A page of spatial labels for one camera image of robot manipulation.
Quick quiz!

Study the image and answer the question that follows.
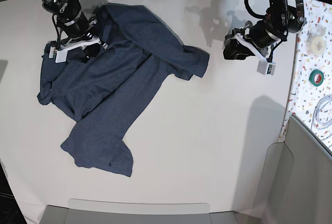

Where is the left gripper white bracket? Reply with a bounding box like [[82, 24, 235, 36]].
[[223, 20, 275, 60]]

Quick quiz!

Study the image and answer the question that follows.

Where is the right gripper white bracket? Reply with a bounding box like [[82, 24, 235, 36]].
[[49, 16, 108, 63]]

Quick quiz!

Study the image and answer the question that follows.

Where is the dark blue t-shirt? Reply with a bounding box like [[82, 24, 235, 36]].
[[37, 4, 210, 177]]

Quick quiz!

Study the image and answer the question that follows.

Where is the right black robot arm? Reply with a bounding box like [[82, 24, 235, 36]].
[[41, 0, 108, 63]]

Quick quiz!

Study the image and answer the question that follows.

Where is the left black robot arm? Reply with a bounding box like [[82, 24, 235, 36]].
[[223, 0, 306, 62]]

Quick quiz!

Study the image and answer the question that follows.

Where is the clear tape roll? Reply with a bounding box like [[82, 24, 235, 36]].
[[306, 25, 326, 57]]

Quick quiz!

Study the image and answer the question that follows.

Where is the green tape roll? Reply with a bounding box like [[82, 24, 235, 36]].
[[309, 69, 324, 87]]

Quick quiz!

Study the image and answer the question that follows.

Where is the terrazzo patterned side table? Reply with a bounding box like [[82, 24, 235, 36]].
[[279, 0, 331, 148]]

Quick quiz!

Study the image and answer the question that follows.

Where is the grey chair at right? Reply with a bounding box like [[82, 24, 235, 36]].
[[247, 116, 331, 223]]

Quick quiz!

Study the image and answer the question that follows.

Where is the grey chair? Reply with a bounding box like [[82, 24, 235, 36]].
[[40, 199, 237, 223], [247, 116, 331, 223]]

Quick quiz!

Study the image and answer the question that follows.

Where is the grey chair at bottom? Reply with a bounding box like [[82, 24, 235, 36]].
[[40, 199, 237, 223]]

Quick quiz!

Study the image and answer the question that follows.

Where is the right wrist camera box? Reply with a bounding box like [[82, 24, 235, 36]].
[[49, 47, 68, 63]]

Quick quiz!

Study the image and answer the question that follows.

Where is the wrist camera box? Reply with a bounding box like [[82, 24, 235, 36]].
[[257, 60, 276, 75], [49, 47, 68, 63]]

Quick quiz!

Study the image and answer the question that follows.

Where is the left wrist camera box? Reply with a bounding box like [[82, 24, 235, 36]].
[[257, 60, 276, 75]]

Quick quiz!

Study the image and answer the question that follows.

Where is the coiled white cable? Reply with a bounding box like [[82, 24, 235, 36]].
[[310, 94, 332, 131]]

